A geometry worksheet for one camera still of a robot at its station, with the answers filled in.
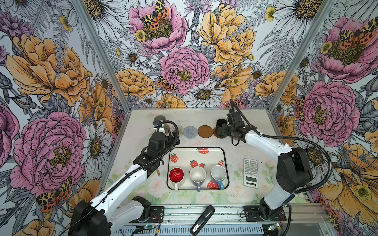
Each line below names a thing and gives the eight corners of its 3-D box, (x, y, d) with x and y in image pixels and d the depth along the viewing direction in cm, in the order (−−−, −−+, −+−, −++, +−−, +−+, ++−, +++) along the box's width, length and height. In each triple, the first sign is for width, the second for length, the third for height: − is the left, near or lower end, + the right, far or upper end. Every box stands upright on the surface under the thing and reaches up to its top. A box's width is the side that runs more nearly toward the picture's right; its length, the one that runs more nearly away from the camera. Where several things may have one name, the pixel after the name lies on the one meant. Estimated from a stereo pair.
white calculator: (242, 185, 86) (243, 184, 84) (243, 158, 96) (244, 157, 95) (257, 188, 84) (258, 187, 83) (256, 161, 95) (257, 160, 94)
